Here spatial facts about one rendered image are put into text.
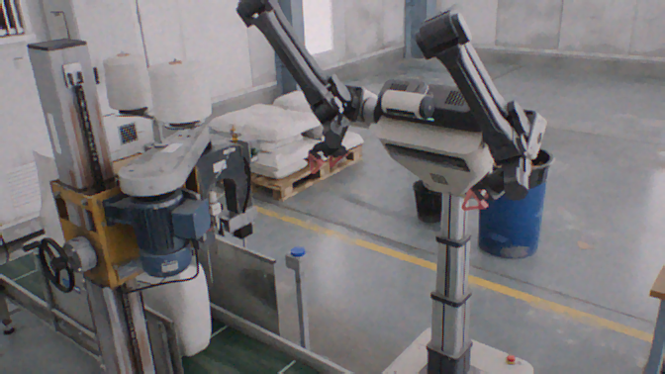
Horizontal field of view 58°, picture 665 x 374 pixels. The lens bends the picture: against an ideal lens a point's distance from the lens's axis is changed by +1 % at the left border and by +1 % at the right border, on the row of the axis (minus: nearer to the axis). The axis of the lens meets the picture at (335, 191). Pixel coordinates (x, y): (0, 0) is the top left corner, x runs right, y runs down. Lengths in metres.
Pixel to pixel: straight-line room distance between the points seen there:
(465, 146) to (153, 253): 0.99
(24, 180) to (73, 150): 2.98
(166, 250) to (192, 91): 0.47
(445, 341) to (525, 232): 1.69
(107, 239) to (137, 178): 0.28
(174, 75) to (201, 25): 5.50
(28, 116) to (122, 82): 2.84
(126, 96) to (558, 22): 8.40
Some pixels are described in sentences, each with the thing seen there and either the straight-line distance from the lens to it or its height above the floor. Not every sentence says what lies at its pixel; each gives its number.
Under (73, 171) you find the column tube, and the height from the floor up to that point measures 1.40.
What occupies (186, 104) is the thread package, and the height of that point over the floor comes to 1.59.
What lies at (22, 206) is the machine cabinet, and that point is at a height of 0.29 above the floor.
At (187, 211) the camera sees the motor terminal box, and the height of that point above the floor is 1.30.
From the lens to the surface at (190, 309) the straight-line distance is 2.54.
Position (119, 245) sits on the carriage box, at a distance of 1.94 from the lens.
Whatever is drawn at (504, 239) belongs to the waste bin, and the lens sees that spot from 4.03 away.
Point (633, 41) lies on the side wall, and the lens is 9.57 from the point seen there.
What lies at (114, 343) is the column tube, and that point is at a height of 0.79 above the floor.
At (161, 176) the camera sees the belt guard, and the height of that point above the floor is 1.42.
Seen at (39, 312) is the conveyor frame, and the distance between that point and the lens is 3.40.
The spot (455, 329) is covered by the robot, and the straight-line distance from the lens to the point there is 2.43.
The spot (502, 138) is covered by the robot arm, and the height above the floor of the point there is 1.52.
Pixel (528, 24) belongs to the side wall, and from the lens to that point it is 9.97.
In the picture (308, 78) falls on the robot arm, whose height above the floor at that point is 1.61.
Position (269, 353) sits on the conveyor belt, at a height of 0.38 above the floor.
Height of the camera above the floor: 2.00
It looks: 23 degrees down
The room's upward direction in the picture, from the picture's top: 3 degrees counter-clockwise
